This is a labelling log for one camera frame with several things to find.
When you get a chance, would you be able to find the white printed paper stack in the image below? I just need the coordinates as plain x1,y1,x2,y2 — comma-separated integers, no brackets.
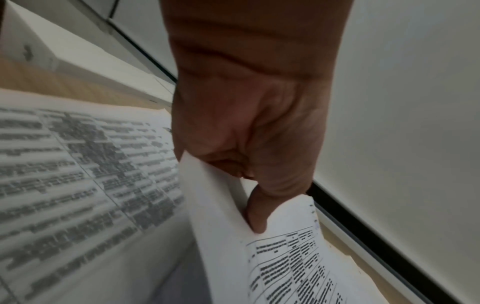
0,87,211,304

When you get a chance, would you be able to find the person's left forearm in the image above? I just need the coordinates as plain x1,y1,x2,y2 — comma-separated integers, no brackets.
159,0,355,79

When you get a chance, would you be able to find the person's left hand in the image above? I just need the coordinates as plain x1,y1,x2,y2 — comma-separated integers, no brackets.
170,64,335,235

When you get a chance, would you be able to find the white printed paper sheet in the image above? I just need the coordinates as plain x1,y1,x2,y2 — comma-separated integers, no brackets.
179,149,380,304

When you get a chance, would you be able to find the white box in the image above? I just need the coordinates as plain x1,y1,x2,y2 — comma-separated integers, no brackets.
0,0,177,106

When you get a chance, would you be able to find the black skirting strip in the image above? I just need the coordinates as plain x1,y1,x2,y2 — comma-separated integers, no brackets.
307,180,480,304

